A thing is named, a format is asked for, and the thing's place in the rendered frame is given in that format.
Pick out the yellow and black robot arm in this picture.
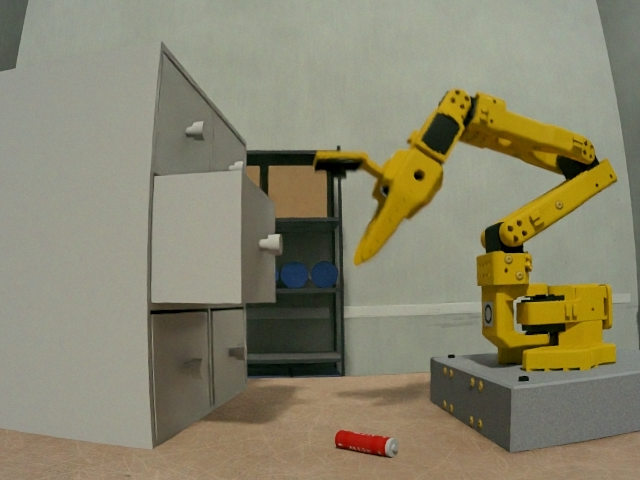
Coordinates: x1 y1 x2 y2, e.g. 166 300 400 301
406 87 617 372

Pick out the grey chest of drawers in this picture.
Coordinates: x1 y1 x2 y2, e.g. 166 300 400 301
0 41 247 450

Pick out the red aa battery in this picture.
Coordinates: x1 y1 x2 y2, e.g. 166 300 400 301
335 430 398 457

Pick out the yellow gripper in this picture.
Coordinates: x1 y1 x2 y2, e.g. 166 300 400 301
313 147 443 264

